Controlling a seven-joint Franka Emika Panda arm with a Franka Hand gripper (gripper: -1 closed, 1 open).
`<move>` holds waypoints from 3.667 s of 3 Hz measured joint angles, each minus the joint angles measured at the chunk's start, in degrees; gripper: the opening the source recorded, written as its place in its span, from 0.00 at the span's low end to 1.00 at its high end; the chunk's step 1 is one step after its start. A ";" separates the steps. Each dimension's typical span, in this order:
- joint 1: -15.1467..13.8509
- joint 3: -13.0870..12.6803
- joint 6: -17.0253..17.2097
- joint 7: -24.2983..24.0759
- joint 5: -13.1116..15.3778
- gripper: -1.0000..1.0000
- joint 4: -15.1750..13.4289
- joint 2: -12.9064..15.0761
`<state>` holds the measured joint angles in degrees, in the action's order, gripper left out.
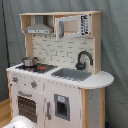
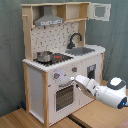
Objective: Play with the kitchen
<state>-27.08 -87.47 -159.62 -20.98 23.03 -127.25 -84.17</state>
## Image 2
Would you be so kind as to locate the black toy stovetop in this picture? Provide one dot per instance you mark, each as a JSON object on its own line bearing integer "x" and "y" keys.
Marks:
{"x": 57, "y": 58}

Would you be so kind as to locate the small metal pot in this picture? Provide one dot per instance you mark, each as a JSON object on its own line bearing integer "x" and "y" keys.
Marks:
{"x": 44, "y": 56}

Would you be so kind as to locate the red left stove knob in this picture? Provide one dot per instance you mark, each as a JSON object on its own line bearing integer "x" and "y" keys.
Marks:
{"x": 56, "y": 75}

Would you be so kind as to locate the wooden toy kitchen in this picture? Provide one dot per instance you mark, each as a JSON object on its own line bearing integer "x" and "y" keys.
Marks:
{"x": 54, "y": 38}

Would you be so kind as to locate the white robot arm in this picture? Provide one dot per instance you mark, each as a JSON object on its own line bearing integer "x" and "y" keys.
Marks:
{"x": 113, "y": 94}

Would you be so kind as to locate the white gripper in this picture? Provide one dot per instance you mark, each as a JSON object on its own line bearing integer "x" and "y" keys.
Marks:
{"x": 88, "y": 86}

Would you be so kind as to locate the white dishwasher cabinet door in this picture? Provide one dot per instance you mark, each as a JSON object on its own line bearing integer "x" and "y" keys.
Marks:
{"x": 91, "y": 67}

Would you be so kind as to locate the grey toy sink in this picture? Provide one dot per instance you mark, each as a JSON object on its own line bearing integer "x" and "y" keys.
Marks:
{"x": 79, "y": 51}

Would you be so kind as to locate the white microwave door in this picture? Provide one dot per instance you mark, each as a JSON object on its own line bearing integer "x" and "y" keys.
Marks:
{"x": 99, "y": 11}

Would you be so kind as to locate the white oven door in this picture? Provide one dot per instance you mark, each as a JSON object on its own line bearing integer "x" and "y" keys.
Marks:
{"x": 63, "y": 98}

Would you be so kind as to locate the red stove knob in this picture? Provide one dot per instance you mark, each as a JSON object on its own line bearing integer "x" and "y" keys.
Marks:
{"x": 74, "y": 69}
{"x": 56, "y": 75}

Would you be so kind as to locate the red right stove knob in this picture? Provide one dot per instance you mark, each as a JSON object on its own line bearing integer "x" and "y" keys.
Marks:
{"x": 74, "y": 69}

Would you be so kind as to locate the black toy faucet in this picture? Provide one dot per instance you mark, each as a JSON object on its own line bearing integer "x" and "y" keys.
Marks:
{"x": 73, "y": 40}

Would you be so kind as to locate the grey range hood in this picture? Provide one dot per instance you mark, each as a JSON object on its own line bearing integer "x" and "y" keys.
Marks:
{"x": 48, "y": 18}

